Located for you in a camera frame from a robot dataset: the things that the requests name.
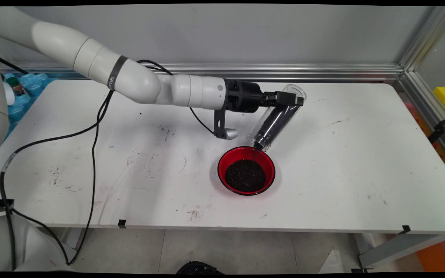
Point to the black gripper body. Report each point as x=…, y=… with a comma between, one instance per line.
x=243, y=96

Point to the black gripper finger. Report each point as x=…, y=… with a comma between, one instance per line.
x=288, y=99

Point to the clear plastic jar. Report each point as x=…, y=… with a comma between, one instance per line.
x=294, y=89

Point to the black granules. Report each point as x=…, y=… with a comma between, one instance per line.
x=270, y=127
x=245, y=175

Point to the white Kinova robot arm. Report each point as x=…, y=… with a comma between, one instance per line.
x=149, y=83

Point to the red bowl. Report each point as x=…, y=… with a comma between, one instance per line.
x=245, y=152

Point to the black clamp stand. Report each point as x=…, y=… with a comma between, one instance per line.
x=442, y=126

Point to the black table edge clip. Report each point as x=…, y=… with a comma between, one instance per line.
x=406, y=229
x=122, y=223

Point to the black round floor object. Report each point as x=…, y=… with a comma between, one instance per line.
x=199, y=268

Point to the grey table leg beam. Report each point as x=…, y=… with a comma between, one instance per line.
x=396, y=247

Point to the blue plastic bottle pack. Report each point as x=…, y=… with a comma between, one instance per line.
x=33, y=83

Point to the white table leg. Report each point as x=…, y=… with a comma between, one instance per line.
x=76, y=237

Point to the small green-capped bottle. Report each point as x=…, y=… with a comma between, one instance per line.
x=13, y=82

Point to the white round lid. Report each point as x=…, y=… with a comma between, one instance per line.
x=10, y=96

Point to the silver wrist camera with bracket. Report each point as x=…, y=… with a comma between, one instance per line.
x=230, y=134

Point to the aluminium frame rail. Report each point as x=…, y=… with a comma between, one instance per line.
x=423, y=101
x=323, y=72

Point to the aluminium frame post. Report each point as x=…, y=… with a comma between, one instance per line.
x=427, y=36

